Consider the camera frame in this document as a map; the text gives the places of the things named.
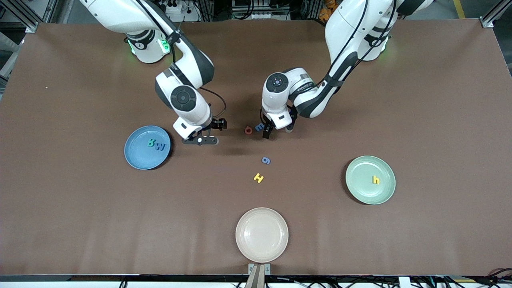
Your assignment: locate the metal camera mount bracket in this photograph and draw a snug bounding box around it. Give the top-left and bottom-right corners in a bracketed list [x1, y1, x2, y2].
[248, 263, 271, 288]

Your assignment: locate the aluminium frame profile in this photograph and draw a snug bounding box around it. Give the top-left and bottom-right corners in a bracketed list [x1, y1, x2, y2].
[481, 0, 512, 28]
[0, 0, 54, 33]

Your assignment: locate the beige plate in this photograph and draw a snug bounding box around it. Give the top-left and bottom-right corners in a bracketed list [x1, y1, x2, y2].
[235, 207, 289, 263]

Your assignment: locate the orange snack bag pile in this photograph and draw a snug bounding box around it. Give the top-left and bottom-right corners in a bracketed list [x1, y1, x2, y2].
[319, 0, 340, 22]

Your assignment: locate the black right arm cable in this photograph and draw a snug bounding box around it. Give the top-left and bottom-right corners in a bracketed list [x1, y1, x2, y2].
[136, 0, 227, 120]

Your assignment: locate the green plate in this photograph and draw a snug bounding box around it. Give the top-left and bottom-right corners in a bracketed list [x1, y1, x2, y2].
[346, 156, 396, 205]

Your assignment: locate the blue plate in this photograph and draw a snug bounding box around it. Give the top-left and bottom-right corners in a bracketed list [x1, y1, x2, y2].
[124, 125, 172, 170]

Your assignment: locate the white power strip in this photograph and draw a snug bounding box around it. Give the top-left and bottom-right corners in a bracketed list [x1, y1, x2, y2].
[158, 0, 189, 15]

